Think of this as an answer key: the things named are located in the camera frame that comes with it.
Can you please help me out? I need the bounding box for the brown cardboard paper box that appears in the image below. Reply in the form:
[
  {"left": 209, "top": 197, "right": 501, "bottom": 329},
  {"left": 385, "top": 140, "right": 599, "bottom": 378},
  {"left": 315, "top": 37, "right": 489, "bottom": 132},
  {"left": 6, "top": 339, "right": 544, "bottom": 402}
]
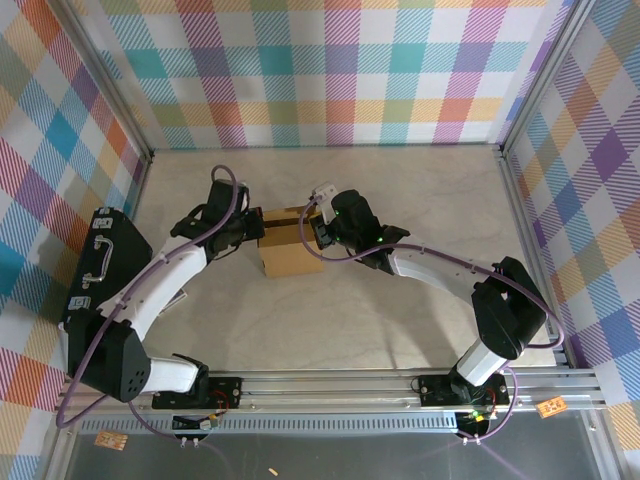
[{"left": 257, "top": 204, "right": 326, "bottom": 279}]

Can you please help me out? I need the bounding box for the orange sticker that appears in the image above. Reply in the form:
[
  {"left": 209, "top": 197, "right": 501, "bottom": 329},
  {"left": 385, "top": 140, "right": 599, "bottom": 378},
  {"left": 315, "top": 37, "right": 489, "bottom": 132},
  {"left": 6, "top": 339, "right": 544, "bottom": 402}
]
[
  {"left": 94, "top": 430, "right": 127, "bottom": 450},
  {"left": 537, "top": 397, "right": 567, "bottom": 419}
]

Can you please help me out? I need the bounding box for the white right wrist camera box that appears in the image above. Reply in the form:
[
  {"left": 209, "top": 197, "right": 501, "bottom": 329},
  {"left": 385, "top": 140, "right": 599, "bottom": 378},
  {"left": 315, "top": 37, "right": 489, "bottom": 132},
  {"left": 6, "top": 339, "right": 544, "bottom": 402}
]
[{"left": 310, "top": 180, "right": 339, "bottom": 226}]

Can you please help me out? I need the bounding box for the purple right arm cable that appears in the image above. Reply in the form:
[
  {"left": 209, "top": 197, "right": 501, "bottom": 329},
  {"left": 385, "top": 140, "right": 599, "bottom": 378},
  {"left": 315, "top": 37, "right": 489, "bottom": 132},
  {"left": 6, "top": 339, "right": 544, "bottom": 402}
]
[{"left": 298, "top": 197, "right": 566, "bottom": 444}]

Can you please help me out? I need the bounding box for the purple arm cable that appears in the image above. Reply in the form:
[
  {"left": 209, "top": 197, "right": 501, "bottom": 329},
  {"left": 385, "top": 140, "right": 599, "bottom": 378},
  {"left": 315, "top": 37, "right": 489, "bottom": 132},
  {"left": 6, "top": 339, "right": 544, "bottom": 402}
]
[
  {"left": 298, "top": 197, "right": 566, "bottom": 444},
  {"left": 55, "top": 165, "right": 239, "bottom": 444}
]

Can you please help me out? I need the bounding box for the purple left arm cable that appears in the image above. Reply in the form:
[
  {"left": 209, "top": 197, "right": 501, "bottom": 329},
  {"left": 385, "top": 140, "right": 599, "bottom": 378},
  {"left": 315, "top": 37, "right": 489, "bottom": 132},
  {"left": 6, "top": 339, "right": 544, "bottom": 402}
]
[{"left": 55, "top": 165, "right": 239, "bottom": 444}]

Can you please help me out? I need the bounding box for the black case with metal handle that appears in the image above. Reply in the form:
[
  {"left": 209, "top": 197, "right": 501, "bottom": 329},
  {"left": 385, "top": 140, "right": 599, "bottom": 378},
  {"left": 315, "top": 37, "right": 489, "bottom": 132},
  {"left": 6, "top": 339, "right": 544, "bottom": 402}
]
[{"left": 58, "top": 207, "right": 154, "bottom": 346}]

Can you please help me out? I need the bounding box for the aluminium frame post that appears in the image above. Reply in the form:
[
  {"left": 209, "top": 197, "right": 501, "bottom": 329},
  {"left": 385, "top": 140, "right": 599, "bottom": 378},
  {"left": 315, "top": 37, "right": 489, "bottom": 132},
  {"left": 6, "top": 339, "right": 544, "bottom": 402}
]
[
  {"left": 497, "top": 0, "right": 597, "bottom": 156},
  {"left": 49, "top": 0, "right": 155, "bottom": 164}
]

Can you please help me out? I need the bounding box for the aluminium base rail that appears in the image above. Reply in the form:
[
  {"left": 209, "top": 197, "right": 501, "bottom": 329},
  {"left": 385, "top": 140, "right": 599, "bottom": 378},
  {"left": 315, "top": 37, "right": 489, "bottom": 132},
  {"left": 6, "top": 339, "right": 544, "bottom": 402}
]
[{"left": 52, "top": 369, "right": 609, "bottom": 416}]

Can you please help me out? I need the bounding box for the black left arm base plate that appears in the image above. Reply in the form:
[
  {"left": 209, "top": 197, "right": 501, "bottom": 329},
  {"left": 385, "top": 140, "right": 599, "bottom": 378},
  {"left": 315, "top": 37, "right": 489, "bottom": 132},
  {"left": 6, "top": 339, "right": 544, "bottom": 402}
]
[{"left": 151, "top": 375, "right": 244, "bottom": 411}]

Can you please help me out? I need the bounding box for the perforated grey cable duct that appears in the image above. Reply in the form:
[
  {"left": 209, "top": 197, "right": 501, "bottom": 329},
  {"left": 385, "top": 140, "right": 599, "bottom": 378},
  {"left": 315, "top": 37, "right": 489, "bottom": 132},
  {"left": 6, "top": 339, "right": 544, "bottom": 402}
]
[{"left": 79, "top": 412, "right": 461, "bottom": 436}]

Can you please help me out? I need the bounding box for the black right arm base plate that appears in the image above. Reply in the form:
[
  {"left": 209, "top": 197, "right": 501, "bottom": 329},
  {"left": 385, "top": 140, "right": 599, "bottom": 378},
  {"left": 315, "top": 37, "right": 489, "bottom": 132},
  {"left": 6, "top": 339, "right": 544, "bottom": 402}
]
[{"left": 417, "top": 372, "right": 511, "bottom": 407}]

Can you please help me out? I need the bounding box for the black connector bracket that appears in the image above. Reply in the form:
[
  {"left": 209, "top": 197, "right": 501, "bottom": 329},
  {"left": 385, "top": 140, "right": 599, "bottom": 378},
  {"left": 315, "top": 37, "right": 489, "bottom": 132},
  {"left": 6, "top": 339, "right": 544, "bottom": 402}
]
[
  {"left": 457, "top": 407, "right": 496, "bottom": 444},
  {"left": 172, "top": 412, "right": 221, "bottom": 446}
]

